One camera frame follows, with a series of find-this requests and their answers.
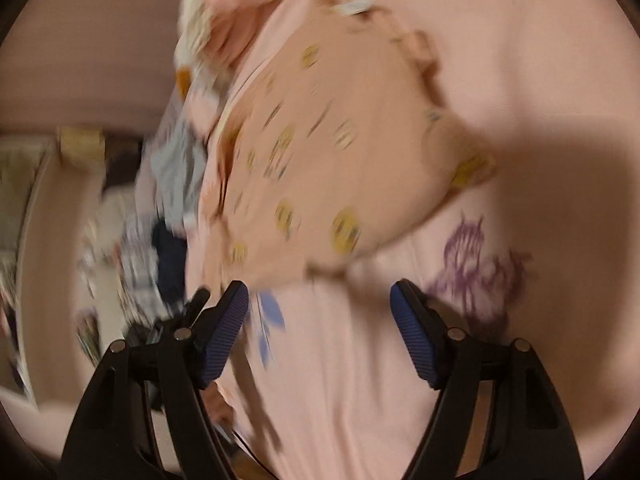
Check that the pink duck print shirt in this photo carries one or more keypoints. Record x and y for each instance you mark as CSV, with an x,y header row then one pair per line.
x,y
350,160

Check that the navy garment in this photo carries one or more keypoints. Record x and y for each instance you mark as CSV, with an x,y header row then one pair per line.
x,y
170,260

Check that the white folded clothes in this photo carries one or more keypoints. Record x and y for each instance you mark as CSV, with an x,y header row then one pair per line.
x,y
195,10

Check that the pink folded clothes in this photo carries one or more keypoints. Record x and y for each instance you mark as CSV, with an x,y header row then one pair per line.
x,y
240,10

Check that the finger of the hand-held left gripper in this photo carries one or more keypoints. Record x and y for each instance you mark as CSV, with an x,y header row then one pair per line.
x,y
195,305

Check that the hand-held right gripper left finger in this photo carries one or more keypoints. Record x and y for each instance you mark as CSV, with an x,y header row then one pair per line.
x,y
225,330

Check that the grey blue garment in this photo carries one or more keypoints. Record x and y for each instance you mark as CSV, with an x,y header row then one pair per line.
x,y
175,170

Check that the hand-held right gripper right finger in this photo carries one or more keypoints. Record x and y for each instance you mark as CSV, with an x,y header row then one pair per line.
x,y
415,335

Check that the pink printed blanket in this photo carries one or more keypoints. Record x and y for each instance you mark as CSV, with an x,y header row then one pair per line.
x,y
500,60

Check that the dark brown cushion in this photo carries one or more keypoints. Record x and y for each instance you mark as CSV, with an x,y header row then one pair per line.
x,y
122,170

